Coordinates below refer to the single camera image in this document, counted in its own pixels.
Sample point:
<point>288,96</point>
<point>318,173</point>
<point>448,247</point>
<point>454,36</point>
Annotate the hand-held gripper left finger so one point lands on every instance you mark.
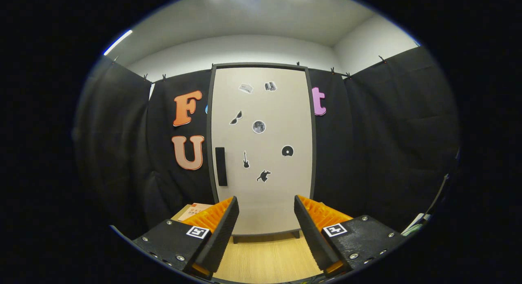
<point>222,235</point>

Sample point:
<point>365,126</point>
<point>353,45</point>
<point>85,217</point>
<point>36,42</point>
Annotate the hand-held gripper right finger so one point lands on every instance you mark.
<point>312,235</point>

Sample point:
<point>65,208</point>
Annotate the dark grey shoe cabinet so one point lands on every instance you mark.
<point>235,238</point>

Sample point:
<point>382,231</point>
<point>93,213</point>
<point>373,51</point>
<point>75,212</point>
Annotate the beige shoe cabinet door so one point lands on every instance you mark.
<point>273,194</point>

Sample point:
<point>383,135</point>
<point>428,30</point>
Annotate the beige cover book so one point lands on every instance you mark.
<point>195,211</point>

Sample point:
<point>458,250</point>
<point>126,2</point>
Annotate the black backdrop cloth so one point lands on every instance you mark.
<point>387,133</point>

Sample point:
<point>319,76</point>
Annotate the ceiling light strip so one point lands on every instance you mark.
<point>118,42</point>

